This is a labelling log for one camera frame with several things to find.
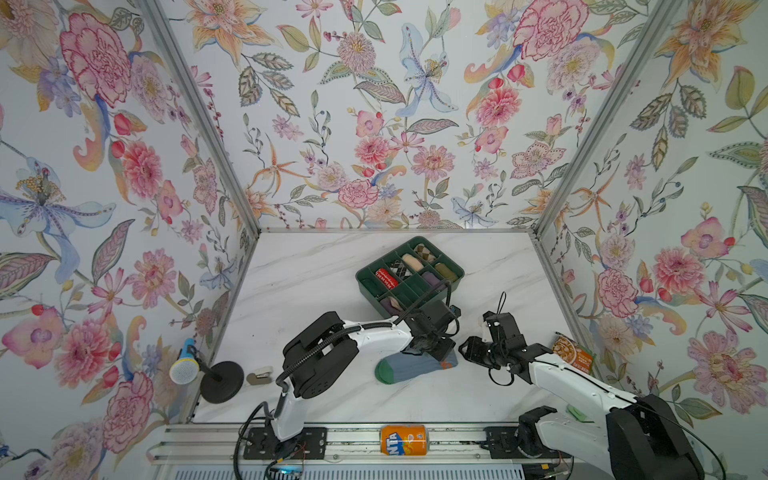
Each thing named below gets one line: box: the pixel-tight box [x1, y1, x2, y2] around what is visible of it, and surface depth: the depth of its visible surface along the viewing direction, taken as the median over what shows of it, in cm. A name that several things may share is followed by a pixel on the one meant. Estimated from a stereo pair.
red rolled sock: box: [375, 268, 399, 290], surface depth 103 cm
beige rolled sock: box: [402, 253, 425, 271], surface depth 106 cm
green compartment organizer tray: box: [355, 236, 465, 319], surface depth 103 cm
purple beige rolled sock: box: [380, 296, 404, 316], surface depth 95 cm
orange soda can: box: [380, 424, 428, 456], surface depth 71 cm
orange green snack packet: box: [552, 332, 597, 375], surface depth 90 cm
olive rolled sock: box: [435, 262, 459, 282], surface depth 103 cm
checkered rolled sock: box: [390, 259, 412, 280], surface depth 105 cm
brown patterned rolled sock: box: [414, 243, 436, 263], surface depth 109 cm
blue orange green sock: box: [375, 350, 458, 384], surface depth 87 cm
